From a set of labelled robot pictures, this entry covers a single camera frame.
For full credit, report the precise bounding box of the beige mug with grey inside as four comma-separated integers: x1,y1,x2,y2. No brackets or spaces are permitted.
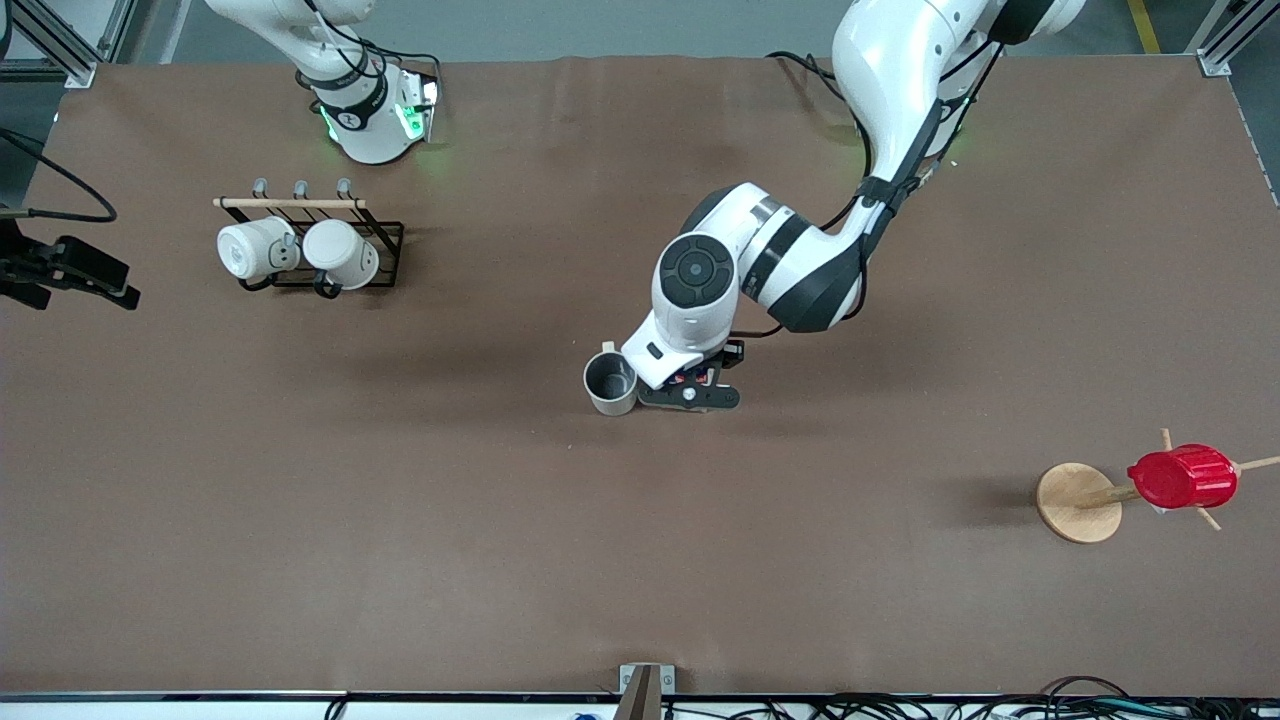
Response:
583,341,641,417

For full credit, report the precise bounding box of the red ribbed plastic cup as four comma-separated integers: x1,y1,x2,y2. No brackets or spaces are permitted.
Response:
1127,444,1240,511

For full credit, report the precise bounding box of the white mug with face print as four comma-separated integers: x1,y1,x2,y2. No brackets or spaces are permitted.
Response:
217,215,301,283

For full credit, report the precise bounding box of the plain white mug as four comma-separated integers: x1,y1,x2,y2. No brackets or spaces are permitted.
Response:
302,219,381,293

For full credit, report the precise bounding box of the brown table cover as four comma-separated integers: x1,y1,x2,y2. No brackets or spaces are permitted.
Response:
0,54,1280,697

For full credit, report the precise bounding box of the wooden mug tree stand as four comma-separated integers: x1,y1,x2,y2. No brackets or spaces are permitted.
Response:
1036,428,1280,545

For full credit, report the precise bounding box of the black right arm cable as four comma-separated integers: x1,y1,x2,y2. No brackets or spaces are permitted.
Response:
0,128,119,224

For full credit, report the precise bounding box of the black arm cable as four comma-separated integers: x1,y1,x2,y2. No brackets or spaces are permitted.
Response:
0,128,119,224
735,40,1001,341

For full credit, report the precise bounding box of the black wire mug rack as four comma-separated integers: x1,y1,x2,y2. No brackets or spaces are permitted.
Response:
213,178,406,299

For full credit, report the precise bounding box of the aluminium frame profile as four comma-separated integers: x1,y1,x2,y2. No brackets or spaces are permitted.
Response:
1195,0,1265,79
0,0,137,89

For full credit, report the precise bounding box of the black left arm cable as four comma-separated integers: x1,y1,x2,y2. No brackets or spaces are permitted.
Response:
735,40,1001,341

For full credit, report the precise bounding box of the black left base cable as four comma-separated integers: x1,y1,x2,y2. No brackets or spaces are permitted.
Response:
767,50,851,109

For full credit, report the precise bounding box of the black base cable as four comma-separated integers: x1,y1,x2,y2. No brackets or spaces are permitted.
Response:
767,50,851,109
360,45,443,86

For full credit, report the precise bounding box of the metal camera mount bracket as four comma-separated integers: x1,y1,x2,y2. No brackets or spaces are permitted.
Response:
612,663,676,720

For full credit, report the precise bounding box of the black right base cable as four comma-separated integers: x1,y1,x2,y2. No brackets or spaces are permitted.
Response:
360,45,443,86

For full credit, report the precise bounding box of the black cable bundle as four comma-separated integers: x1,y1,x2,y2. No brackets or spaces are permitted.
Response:
660,676,1280,720

